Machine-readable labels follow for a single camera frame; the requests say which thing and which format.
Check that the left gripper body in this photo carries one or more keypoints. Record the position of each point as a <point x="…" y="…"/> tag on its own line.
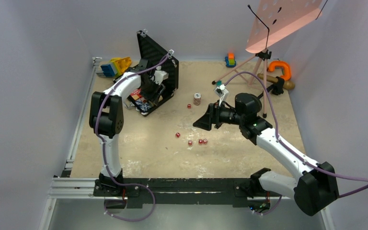
<point x="148" y="91"/>

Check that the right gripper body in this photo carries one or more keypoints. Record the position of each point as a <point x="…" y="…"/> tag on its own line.
<point x="225" y="115"/>

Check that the red Texas Hold'em card deck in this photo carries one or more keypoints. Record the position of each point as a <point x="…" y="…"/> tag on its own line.
<point x="136" y="94"/>

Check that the red 100 chip stack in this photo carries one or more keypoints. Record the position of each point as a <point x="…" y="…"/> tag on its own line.
<point x="197" y="98"/>

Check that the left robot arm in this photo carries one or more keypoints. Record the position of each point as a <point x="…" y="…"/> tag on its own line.
<point x="107" y="118"/>

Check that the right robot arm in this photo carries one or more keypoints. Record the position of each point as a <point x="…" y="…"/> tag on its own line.
<point x="311" y="184"/>

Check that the blue white chip stack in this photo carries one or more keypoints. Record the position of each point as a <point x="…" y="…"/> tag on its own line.
<point x="143" y="106"/>

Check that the black poker chip case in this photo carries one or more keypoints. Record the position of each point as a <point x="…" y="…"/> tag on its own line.
<point x="152" y="57"/>

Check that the blue yellow lego bricks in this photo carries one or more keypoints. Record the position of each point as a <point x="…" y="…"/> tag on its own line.
<point x="116" y="67"/>

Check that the wooden rolling pin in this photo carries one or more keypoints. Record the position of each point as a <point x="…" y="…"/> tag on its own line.
<point x="287" y="84"/>

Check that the pink music stand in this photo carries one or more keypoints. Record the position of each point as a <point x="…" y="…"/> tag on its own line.
<point x="274" y="20"/>

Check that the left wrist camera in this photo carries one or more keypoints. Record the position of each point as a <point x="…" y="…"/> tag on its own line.
<point x="160" y="76"/>

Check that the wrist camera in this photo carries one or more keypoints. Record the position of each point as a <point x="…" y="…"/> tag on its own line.
<point x="160" y="76"/>
<point x="222" y="92"/>

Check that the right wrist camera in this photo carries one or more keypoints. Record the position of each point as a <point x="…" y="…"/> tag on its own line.
<point x="222" y="92"/>

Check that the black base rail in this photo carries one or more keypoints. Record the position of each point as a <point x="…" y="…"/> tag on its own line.
<point x="237" y="192"/>

